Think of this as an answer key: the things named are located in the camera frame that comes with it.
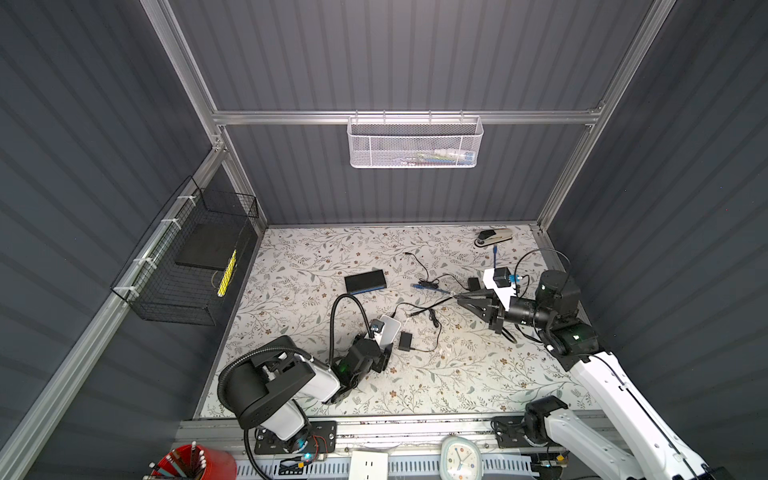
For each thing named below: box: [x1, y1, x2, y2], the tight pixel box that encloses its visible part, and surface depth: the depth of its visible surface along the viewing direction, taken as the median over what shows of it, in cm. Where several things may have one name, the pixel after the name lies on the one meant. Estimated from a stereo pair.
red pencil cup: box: [144, 444, 238, 480], surface depth 61 cm
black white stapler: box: [474, 228, 513, 247], surface depth 117 cm
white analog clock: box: [439, 436, 483, 480], surface depth 69 cm
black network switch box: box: [344, 269, 387, 295], surface depth 104 cm
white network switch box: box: [379, 314, 401, 349], surface depth 92 cm
